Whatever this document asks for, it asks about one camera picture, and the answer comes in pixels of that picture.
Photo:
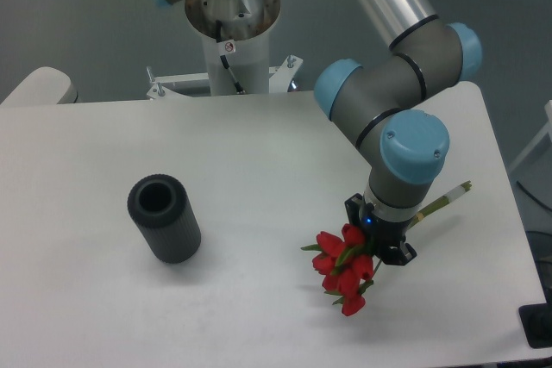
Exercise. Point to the dark grey ribbed vase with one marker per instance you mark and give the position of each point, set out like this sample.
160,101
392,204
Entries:
159,206

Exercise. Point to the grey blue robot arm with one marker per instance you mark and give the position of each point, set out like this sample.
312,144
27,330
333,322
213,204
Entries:
377,110

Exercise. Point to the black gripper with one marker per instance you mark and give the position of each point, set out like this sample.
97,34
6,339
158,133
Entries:
387,238

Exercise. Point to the red tulip bouquet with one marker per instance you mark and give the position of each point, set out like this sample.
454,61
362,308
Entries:
348,268

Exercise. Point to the white frame at right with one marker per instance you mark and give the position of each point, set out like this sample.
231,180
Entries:
535,148

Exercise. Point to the black device at table edge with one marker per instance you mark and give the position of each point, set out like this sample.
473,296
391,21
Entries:
536,321

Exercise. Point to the white chair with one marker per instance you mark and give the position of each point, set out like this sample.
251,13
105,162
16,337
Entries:
43,86

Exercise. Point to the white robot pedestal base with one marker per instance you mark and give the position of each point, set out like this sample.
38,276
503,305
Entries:
235,48

